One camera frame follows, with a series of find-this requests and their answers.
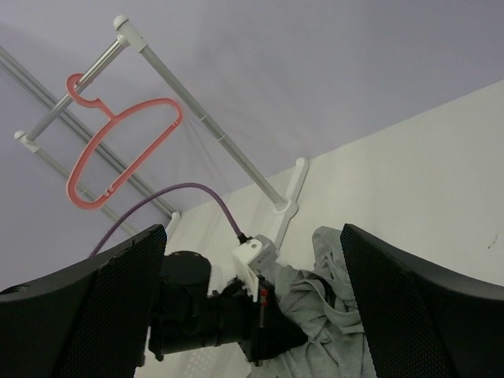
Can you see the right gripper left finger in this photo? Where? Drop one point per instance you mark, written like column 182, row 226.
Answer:
column 86, row 320

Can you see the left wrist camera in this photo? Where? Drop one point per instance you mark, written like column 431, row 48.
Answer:
column 251, row 259

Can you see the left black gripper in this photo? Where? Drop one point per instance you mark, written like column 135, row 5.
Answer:
column 270, row 333

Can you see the white clothes rack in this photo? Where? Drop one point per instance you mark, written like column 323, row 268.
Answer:
column 285, row 206

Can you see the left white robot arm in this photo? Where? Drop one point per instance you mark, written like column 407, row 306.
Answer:
column 185, row 316

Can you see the pink plastic hanger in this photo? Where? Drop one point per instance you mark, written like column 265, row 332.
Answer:
column 133, row 126

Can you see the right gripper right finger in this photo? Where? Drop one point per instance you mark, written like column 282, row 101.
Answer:
column 421, row 319

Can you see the grey t shirt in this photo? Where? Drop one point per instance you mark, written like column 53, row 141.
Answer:
column 322, row 303

